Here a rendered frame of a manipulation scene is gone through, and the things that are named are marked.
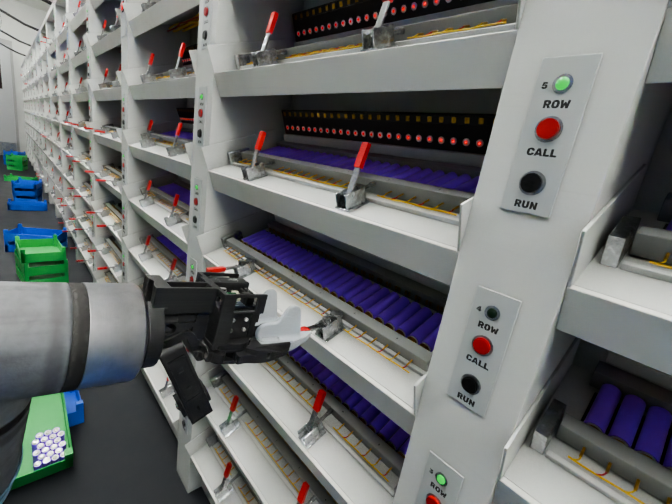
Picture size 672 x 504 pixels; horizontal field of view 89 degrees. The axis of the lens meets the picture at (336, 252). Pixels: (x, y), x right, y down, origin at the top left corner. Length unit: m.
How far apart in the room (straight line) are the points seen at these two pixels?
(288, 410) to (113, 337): 0.42
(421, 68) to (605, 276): 0.27
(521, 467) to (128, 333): 0.38
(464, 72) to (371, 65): 0.12
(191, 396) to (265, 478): 0.46
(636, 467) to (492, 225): 0.24
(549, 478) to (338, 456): 0.32
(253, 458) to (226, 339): 0.53
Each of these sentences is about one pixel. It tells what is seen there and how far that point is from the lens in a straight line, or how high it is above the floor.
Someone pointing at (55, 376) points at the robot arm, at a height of 0.81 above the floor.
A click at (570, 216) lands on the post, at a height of 0.98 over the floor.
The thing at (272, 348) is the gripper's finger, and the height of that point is 0.77.
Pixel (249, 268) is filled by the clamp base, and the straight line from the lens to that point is 0.72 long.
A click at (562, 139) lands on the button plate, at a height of 1.04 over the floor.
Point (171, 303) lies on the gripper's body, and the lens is 0.36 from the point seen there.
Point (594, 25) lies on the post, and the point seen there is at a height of 1.12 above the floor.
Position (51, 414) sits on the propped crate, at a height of 0.07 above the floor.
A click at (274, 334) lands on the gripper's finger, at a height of 0.78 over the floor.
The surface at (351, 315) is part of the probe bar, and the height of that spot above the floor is 0.77.
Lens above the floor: 0.99
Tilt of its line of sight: 15 degrees down
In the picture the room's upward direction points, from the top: 10 degrees clockwise
